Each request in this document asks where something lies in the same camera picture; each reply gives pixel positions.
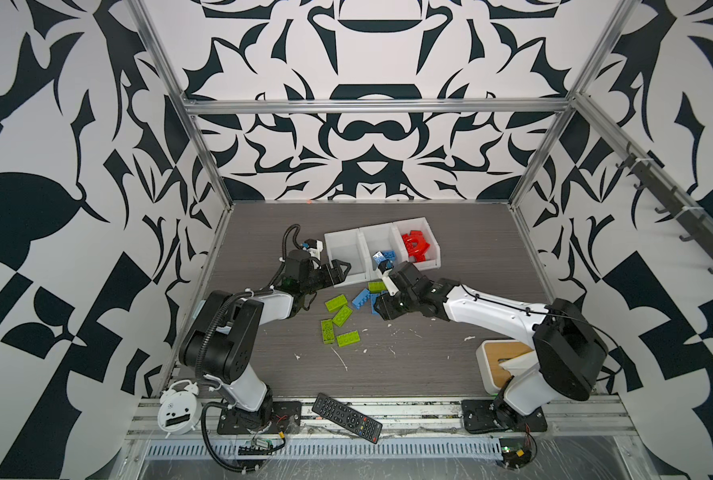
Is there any blue lego brick slim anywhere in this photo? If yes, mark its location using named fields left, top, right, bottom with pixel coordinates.
left=370, top=293, right=381, bottom=315

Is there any green lego brick bottom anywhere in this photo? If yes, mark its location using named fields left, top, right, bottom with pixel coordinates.
left=336, top=331, right=361, bottom=348

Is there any green lego brick middle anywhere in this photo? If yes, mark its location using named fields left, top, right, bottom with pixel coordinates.
left=332, top=306, right=354, bottom=327

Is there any green lego brick by bin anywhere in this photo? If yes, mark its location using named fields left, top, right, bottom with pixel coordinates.
left=368, top=281, right=387, bottom=293

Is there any green lego brick left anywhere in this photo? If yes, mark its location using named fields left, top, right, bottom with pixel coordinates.
left=320, top=320, right=336, bottom=344

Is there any white cable duct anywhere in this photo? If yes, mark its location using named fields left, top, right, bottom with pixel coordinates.
left=146, top=437, right=503, bottom=461

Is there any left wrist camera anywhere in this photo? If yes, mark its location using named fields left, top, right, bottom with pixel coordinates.
left=302, top=239, right=324, bottom=260

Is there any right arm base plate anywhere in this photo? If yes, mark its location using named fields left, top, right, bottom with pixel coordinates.
left=461, top=399, right=549, bottom=434

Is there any green lego brick upper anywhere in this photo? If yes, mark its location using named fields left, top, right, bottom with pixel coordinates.
left=324, top=294, right=348, bottom=313

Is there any white alarm clock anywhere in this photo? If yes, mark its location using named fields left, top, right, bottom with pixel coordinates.
left=156, top=379, right=202, bottom=437

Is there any green circuit board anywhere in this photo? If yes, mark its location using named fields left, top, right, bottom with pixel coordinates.
left=238, top=438, right=286, bottom=456
left=498, top=442, right=536, bottom=471

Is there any black remote control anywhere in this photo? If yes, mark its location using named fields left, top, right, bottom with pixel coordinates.
left=312, top=393, right=383, bottom=444

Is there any white three-compartment bin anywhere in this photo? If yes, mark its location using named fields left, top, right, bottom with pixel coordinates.
left=324, top=217, right=442, bottom=286

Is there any blue lego brick large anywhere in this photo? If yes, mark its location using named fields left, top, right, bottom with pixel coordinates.
left=372, top=250, right=396, bottom=272

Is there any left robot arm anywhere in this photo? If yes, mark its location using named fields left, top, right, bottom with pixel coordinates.
left=178, top=249, right=352, bottom=430

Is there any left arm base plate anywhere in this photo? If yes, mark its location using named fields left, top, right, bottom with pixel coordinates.
left=216, top=401, right=302, bottom=435

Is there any green circuit board right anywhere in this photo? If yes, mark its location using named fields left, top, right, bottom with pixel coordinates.
left=498, top=442, right=536, bottom=471

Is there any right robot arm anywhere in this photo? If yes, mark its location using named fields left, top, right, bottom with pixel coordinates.
left=376, top=262, right=609, bottom=416

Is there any black coat hook rail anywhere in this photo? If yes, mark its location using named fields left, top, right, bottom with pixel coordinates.
left=616, top=141, right=713, bottom=275

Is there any red arch lego piece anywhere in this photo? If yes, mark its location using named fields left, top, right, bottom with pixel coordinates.
left=402, top=230, right=440, bottom=263

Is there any green circuit board left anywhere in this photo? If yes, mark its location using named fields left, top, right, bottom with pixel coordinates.
left=238, top=438, right=286, bottom=456

